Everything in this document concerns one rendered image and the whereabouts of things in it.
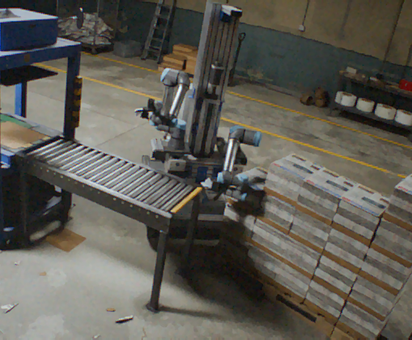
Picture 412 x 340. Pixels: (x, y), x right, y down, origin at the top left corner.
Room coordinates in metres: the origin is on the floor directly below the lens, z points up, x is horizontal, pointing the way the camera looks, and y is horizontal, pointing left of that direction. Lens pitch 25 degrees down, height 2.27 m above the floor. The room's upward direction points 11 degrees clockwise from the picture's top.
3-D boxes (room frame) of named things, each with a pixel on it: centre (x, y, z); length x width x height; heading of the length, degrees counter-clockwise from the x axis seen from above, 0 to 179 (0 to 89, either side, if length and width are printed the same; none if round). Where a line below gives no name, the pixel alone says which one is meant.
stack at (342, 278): (2.89, -0.81, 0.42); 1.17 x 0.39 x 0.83; 53
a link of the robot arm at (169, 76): (3.51, 0.39, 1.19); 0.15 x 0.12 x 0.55; 79
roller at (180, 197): (2.66, 0.14, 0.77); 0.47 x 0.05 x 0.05; 160
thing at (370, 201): (2.62, -1.14, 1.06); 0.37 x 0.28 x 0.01; 145
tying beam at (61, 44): (3.19, 1.64, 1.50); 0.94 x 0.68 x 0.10; 160
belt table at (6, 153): (3.19, 1.64, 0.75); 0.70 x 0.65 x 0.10; 70
